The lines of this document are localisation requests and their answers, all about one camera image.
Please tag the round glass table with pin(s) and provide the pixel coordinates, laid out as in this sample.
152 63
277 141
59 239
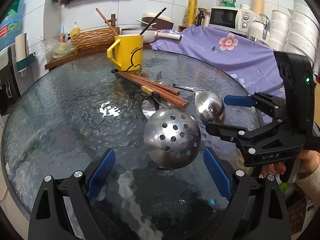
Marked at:
68 119

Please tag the perforated steel skimmer ladle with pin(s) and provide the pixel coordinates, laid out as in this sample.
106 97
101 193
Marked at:
172 138

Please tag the black chopstick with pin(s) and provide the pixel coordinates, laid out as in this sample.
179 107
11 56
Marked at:
152 21

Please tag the yellow soap bottle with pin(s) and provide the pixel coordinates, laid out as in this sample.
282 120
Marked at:
74 31

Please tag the wooden counter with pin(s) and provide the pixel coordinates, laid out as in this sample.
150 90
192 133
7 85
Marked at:
77 55

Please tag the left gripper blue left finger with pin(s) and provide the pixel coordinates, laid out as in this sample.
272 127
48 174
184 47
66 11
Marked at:
97 173

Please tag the blue water jug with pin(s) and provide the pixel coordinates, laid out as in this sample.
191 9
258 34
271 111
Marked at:
11 26

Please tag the brown wooden chopstick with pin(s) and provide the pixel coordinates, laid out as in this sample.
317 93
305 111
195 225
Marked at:
143 88
105 19
155 89
171 90

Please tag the steel soup ladle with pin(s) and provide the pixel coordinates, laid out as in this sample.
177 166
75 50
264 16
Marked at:
210 108

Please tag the water dispenser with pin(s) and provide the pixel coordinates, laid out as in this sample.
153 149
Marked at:
13 85

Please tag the yellow duck mug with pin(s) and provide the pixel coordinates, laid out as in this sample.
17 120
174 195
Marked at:
126 53

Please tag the small steel spoon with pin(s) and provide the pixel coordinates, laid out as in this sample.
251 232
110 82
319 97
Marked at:
163 81
149 107

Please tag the cream pan with lid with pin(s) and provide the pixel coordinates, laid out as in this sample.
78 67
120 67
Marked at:
150 35

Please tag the white microwave oven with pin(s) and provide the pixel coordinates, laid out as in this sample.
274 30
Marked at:
235 20

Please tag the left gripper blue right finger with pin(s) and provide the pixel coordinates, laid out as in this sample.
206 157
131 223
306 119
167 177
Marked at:
220 171

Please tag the purple floral cloth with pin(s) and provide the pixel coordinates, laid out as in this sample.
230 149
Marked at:
250 63

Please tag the yellow wrap roll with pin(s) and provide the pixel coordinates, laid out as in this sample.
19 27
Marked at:
191 12

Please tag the plastic bag with fruit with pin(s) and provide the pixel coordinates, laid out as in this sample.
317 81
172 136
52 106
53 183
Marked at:
54 48

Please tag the woven basket sink bowl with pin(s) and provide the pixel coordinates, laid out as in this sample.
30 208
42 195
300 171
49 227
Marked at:
94 39

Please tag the brown glass bottle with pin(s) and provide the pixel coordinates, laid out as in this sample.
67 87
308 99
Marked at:
200 17

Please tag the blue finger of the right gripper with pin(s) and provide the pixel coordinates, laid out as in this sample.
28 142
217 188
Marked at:
227 133
244 101

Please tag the brown rice cooker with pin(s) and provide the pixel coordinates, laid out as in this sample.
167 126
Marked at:
162 22

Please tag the brass faucet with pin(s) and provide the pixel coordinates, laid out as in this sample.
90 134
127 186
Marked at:
112 21

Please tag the right hand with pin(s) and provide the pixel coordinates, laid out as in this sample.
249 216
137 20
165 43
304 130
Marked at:
309 161

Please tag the white kettle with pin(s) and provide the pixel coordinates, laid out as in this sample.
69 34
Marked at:
259 31

